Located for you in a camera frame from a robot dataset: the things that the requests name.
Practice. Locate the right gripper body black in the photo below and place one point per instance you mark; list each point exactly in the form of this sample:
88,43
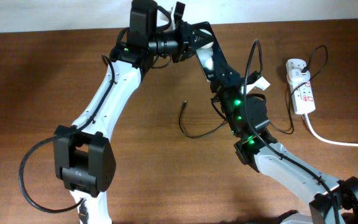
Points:
230,96

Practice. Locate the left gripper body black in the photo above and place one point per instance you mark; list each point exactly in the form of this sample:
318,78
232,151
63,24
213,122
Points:
182,47

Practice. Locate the black smartphone white circles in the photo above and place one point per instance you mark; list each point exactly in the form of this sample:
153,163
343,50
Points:
205,57

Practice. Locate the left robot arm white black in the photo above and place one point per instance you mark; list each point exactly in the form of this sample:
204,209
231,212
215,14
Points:
83,156

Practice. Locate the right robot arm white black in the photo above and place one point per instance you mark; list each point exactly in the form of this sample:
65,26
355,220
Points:
330,199

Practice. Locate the white usb charger plug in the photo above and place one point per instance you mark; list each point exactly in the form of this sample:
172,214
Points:
294,68

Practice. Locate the white power strip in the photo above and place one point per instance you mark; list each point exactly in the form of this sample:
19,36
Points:
302,97

